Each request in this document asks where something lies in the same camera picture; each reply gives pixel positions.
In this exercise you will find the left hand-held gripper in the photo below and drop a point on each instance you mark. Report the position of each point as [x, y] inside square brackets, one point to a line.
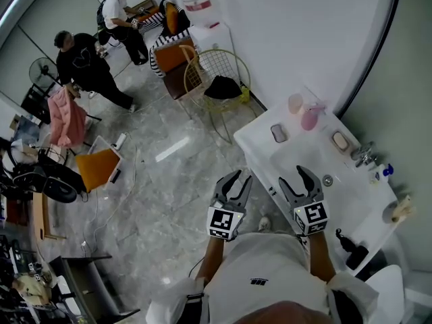
[221, 221]

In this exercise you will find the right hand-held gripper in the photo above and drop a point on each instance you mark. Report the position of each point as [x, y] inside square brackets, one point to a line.
[312, 216]

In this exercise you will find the beige bar of soap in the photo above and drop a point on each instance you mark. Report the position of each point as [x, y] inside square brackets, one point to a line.
[340, 141]

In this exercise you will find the lilac bar of soap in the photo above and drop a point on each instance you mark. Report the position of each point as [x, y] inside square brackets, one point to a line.
[278, 133]

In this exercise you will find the person's left forearm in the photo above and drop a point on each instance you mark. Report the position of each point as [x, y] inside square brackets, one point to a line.
[211, 258]

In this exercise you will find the person's right forearm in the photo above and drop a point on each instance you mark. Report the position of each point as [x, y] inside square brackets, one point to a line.
[320, 258]

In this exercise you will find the grey soap dish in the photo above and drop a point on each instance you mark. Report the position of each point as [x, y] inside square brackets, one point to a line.
[348, 144]

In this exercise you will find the dark soap dish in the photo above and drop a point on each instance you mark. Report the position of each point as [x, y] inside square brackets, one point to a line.
[272, 131]

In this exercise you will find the metal sink drain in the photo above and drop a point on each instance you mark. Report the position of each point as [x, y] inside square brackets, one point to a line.
[327, 180]

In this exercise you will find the white sink basin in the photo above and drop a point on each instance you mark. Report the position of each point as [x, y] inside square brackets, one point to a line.
[303, 160]

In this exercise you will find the person's white shoe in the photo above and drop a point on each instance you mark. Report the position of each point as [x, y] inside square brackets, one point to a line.
[265, 223]

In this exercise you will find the chrome faucet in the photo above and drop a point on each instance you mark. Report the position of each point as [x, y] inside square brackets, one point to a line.
[364, 154]

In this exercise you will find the pink spray bottle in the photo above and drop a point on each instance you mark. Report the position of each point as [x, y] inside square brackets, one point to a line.
[310, 118]

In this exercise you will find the black pouch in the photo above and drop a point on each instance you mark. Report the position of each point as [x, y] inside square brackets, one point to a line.
[354, 253]

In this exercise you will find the pink cup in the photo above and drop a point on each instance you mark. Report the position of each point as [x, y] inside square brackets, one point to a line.
[296, 103]

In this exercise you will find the person's white shirt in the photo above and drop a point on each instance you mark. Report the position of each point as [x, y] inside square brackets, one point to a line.
[263, 275]

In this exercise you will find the yellow cloth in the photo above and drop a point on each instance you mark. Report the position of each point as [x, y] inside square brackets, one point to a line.
[244, 94]

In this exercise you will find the wooden brush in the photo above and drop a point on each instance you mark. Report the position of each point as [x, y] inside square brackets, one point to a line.
[400, 209]

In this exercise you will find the black cloth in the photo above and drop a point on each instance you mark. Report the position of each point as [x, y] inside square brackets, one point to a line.
[223, 88]

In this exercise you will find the brown chair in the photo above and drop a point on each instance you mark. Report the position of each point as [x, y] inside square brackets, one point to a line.
[177, 83]

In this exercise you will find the white power strip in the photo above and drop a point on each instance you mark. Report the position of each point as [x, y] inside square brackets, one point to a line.
[120, 140]

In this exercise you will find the orange seat cushion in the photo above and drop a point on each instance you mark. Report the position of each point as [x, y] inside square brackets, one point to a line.
[172, 56]

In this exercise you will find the round black-framed mirror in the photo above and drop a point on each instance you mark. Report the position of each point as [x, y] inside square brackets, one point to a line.
[405, 62]

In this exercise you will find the dark table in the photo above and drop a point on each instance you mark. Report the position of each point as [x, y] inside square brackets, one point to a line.
[91, 282]

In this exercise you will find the white water dispenser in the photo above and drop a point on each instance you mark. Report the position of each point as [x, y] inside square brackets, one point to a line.
[202, 12]

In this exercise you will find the orange pillow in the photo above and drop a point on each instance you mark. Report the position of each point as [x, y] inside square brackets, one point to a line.
[171, 19]

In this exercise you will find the pink jacket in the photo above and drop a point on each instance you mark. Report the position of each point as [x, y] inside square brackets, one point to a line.
[65, 120]

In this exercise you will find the striped sofa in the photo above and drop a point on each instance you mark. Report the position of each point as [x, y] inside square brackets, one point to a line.
[158, 22]

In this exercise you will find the black standing fan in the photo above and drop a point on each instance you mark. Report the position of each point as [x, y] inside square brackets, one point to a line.
[42, 71]

